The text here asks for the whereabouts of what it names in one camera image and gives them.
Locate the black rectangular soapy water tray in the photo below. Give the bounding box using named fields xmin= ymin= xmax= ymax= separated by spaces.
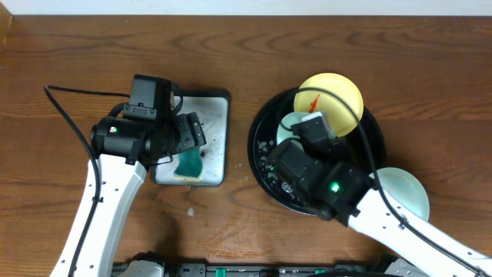
xmin=151 ymin=90 xmax=229 ymax=187

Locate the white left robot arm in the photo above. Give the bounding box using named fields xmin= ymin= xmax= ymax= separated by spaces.
xmin=51 ymin=112 xmax=208 ymax=276

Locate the mint plate with small stain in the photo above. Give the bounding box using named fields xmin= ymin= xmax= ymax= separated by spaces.
xmin=377 ymin=167 xmax=430 ymax=222

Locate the yellow plate with red stain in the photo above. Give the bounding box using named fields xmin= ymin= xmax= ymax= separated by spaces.
xmin=294 ymin=73 xmax=364 ymax=137

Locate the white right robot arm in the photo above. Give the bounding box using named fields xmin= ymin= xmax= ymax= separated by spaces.
xmin=268 ymin=140 xmax=491 ymax=276

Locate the mint plate with long stain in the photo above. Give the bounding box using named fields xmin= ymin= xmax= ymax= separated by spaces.
xmin=276 ymin=112 xmax=308 ymax=149

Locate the green scrubbing sponge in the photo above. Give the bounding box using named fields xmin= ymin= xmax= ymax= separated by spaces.
xmin=174 ymin=147 xmax=203 ymax=180

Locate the round black tray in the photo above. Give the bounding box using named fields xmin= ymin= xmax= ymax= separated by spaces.
xmin=248 ymin=88 xmax=387 ymax=215

